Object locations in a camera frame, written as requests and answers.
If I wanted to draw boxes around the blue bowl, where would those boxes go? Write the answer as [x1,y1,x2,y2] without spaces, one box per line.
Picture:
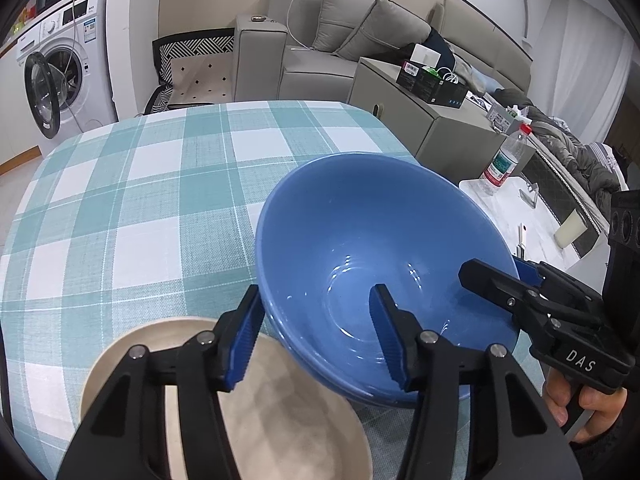
[254,153,522,401]
[266,320,418,408]

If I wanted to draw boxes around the cream plate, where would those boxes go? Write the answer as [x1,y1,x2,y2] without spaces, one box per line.
[79,316,373,480]

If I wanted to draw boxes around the blue bowl back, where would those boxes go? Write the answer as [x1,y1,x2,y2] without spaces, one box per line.
[266,320,418,408]

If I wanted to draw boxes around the person's right hand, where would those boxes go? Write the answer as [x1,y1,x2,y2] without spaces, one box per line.
[542,368,627,444]

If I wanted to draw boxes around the cream cup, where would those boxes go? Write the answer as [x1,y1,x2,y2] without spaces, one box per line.
[553,209,587,249]

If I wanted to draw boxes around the metal phone stand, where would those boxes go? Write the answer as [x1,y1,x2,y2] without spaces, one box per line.
[520,183,539,209]

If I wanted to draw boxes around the plastic water bottle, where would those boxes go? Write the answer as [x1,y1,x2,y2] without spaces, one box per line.
[480,122,532,195]

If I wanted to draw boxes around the teal checkered tablecloth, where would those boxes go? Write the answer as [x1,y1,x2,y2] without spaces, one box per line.
[0,98,547,480]

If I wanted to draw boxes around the grey bedside cabinet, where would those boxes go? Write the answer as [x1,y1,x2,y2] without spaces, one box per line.
[348,58,506,183]

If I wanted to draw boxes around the grey tissue box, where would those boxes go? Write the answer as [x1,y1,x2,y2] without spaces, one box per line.
[487,102,532,136]

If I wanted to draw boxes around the white charger box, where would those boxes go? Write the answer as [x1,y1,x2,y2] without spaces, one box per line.
[410,44,440,68]

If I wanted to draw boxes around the black patterned rug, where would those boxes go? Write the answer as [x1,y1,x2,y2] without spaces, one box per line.
[143,28,234,115]

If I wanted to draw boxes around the grey sofa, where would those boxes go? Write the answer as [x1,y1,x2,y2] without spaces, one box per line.
[231,0,533,102]

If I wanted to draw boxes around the grey cushion right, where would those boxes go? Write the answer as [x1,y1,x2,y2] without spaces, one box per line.
[334,0,432,62]

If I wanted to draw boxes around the grey cushion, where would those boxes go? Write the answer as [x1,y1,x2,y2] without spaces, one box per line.
[311,0,374,53]
[334,0,432,62]

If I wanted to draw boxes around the white washing machine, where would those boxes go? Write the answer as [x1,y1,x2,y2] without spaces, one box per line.
[16,0,117,156]

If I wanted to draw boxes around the grey cushion left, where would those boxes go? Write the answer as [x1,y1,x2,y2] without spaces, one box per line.
[311,0,374,53]

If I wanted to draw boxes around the white handled knife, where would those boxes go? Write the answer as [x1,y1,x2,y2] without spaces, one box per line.
[515,223,527,260]

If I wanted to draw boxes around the black box with cables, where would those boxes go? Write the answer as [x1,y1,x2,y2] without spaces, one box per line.
[396,61,468,108]

